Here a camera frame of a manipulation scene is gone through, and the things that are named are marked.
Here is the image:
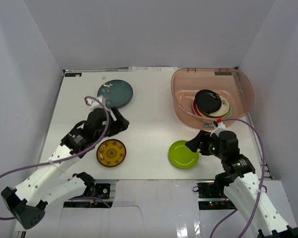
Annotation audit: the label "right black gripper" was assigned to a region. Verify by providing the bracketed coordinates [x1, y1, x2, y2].
[185, 130, 226, 160]

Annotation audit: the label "yellow patterned plate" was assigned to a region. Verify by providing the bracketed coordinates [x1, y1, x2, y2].
[96, 139, 127, 168]

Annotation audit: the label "red and teal plate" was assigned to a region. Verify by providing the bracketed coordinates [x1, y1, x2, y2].
[192, 100, 232, 118]

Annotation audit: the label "glossy black plate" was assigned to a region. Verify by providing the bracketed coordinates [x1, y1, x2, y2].
[195, 89, 222, 114]

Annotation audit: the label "cream plate with black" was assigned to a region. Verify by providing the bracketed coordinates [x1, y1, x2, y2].
[200, 95, 230, 118]

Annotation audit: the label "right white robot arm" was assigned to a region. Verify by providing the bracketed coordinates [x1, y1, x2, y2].
[185, 130, 298, 238]

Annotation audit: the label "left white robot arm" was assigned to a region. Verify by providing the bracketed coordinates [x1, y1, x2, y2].
[1, 108, 129, 230]

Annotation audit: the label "pink translucent plastic bin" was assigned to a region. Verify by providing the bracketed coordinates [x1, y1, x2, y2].
[171, 68, 254, 130]

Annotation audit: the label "lime green plate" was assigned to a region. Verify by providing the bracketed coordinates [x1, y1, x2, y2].
[168, 140, 199, 170]

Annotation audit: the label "dark blue ceramic plate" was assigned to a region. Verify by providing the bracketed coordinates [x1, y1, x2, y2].
[97, 79, 134, 108]

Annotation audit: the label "papers at table back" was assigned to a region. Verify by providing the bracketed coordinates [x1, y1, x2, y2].
[128, 66, 178, 72]

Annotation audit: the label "black label sticker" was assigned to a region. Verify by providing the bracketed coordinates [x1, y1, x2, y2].
[64, 72, 82, 77]

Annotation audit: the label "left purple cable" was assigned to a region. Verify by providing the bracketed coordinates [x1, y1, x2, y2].
[0, 95, 112, 220]

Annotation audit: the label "purple cable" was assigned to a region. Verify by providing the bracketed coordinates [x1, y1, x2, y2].
[210, 118, 266, 238]
[0, 95, 112, 220]

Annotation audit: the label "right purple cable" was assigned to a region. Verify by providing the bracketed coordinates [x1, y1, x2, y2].
[210, 118, 266, 238]

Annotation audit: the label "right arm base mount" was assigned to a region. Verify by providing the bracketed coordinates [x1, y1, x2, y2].
[192, 181, 236, 211]

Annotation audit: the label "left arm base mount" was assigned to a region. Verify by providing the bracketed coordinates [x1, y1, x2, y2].
[63, 183, 113, 208]

